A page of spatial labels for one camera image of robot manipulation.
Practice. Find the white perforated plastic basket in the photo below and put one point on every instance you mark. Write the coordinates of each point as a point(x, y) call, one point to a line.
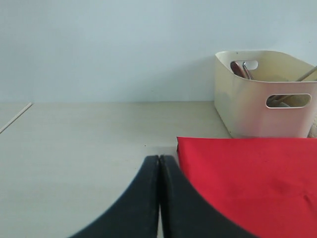
point(313, 130)

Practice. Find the brown wooden spoon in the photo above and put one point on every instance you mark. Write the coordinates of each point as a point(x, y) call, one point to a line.
point(237, 70)

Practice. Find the wooden chopstick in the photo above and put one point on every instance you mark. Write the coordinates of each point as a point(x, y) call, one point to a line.
point(307, 74)

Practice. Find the red scalloped table cloth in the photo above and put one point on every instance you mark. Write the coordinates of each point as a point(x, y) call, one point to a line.
point(268, 186)

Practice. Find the steel table knife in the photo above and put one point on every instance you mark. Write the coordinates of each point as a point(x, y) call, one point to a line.
point(246, 71)

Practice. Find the brown wooden plate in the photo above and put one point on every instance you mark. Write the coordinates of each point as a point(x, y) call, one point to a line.
point(300, 100)

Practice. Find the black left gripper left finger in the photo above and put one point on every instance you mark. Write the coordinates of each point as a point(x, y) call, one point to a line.
point(135, 214)

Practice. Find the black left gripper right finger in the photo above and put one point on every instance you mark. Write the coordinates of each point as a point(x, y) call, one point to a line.
point(184, 213)

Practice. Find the cream plastic bin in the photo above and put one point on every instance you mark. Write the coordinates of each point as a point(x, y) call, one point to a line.
point(257, 108)

